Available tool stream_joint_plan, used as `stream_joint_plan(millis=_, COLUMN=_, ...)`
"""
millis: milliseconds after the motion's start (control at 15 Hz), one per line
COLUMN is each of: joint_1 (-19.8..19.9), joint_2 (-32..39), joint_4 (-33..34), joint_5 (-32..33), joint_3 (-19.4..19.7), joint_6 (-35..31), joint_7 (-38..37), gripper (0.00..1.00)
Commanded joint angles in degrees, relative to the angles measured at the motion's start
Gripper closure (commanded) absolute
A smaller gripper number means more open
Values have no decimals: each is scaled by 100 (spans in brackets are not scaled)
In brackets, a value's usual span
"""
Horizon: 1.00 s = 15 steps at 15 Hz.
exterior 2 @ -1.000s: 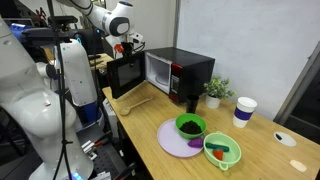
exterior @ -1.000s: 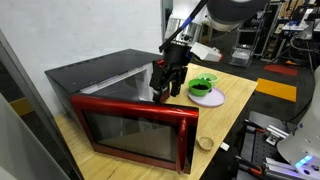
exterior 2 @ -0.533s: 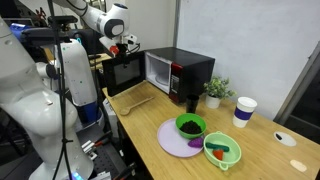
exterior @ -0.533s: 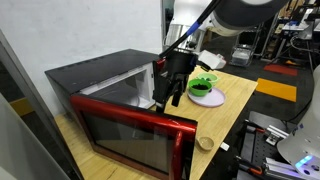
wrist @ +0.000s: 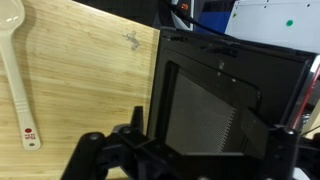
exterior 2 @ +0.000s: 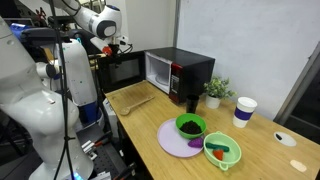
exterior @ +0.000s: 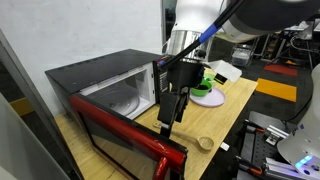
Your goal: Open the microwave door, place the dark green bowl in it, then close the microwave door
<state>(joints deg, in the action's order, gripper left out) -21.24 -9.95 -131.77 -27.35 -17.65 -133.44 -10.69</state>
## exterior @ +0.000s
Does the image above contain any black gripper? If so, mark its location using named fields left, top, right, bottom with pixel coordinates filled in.
left=157, top=60, right=205, bottom=138

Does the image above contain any dark green bowl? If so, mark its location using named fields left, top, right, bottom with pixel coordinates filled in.
left=189, top=79, right=213, bottom=98

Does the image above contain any lilac round plate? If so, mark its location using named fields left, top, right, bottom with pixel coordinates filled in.
left=188, top=87, right=227, bottom=108

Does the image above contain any glass microwave turntable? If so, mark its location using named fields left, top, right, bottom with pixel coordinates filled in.
left=87, top=87, right=141, bottom=118

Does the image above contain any wooden spoon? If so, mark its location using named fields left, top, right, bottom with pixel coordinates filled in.
left=152, top=120, right=215, bottom=152

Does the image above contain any clear plastic bin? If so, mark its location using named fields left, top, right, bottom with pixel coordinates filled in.
left=230, top=43, right=254, bottom=68

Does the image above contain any black perforated breadboard table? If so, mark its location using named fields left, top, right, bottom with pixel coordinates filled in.
left=233, top=110, right=303, bottom=180

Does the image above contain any cluttered lab desk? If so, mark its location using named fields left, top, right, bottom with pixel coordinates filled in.
left=273, top=19, right=320, bottom=64

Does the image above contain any light green handled bowl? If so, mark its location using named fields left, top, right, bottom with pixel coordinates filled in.
left=202, top=72, right=218, bottom=87

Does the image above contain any black arm cable blue tape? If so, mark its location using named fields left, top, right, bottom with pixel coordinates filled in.
left=155, top=0, right=248, bottom=71

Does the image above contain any white wrist bracket red knob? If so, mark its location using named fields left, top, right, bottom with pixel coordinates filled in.
left=208, top=59, right=243, bottom=84

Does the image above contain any orange handled tool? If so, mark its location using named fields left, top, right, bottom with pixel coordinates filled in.
left=234, top=155, right=264, bottom=177

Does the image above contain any silver aluminium bracket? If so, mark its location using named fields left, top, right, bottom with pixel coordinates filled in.
left=264, top=124, right=290, bottom=146

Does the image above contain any silver aluminium rail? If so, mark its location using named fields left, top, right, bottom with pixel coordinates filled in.
left=264, top=156, right=303, bottom=180

